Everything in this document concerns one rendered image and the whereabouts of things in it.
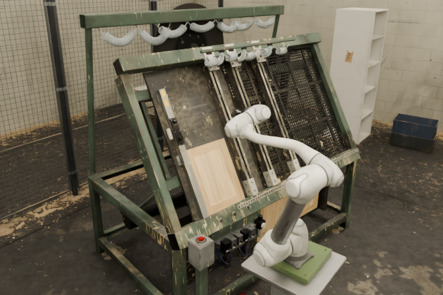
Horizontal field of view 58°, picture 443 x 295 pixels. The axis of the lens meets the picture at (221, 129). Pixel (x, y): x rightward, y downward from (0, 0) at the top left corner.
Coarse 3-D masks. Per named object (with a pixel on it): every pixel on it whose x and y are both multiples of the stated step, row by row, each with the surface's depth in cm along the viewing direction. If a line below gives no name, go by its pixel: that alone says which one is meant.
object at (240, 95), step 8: (240, 56) 315; (224, 64) 327; (232, 64) 318; (240, 64) 324; (232, 72) 322; (232, 80) 324; (240, 80) 324; (240, 88) 322; (240, 96) 322; (240, 104) 324; (248, 104) 322; (256, 128) 321; (256, 144) 320; (264, 152) 321; (264, 160) 317; (264, 168) 319; (272, 168) 320; (264, 176) 321; (272, 176) 318; (272, 184) 317
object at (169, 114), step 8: (160, 96) 281; (168, 112) 280; (168, 120) 280; (176, 144) 280; (184, 144) 281; (184, 152) 280; (184, 160) 278; (184, 168) 279; (192, 176) 279; (192, 184) 277; (192, 192) 278; (200, 192) 279; (200, 200) 277; (200, 208) 276; (200, 216) 277; (208, 216) 278
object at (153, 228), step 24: (312, 144) 431; (120, 168) 374; (96, 192) 357; (96, 216) 364; (144, 216) 297; (336, 216) 411; (96, 240) 376; (168, 240) 270; (312, 240) 380; (120, 264) 344; (216, 264) 330; (144, 288) 317; (240, 288) 320
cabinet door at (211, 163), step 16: (208, 144) 296; (224, 144) 305; (192, 160) 284; (208, 160) 293; (224, 160) 301; (208, 176) 289; (224, 176) 297; (208, 192) 286; (224, 192) 294; (240, 192) 302; (208, 208) 282; (224, 208) 290
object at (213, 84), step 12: (204, 48) 306; (204, 72) 312; (216, 84) 310; (216, 96) 307; (216, 108) 311; (228, 108) 309; (228, 120) 306; (240, 144) 307; (240, 156) 304; (240, 168) 306; (252, 180) 305; (252, 192) 302
